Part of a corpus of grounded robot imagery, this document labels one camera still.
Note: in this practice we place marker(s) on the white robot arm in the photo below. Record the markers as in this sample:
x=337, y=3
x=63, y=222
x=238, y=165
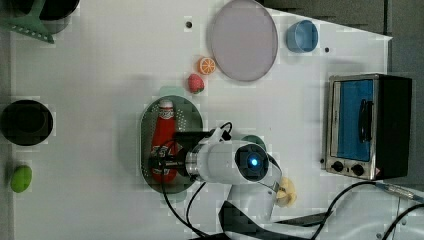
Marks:
x=252, y=173

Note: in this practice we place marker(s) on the green oval strainer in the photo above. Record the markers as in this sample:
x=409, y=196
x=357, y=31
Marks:
x=187, y=118

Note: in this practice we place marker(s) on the grey round plate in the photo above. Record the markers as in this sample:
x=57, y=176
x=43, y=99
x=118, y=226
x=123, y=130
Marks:
x=244, y=40

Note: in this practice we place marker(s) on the orange slice toy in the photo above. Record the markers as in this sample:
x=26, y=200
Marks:
x=206, y=66

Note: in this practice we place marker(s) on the green mug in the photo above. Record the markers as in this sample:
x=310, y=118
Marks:
x=253, y=142

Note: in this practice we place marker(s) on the green spatula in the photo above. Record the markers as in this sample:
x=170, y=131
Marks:
x=30, y=24

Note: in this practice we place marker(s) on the blue cup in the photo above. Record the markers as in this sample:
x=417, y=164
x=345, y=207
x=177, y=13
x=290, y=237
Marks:
x=302, y=37

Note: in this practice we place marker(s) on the strawberry toy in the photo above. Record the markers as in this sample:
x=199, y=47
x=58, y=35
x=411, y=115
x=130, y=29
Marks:
x=195, y=84

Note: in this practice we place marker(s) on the peeled banana toy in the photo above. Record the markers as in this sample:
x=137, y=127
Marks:
x=286, y=195

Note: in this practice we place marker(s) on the red ketchup bottle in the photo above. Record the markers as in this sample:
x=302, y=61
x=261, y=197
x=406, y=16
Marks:
x=163, y=133

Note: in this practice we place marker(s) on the green lime toy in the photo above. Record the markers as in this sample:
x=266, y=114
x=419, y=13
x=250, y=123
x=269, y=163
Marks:
x=21, y=179

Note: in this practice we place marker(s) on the silver toaster oven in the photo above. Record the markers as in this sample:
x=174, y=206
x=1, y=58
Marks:
x=368, y=126

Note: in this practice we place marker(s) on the black round base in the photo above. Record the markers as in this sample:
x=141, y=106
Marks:
x=26, y=122

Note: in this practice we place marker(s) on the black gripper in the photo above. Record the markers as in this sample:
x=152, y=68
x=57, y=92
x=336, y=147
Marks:
x=187, y=141

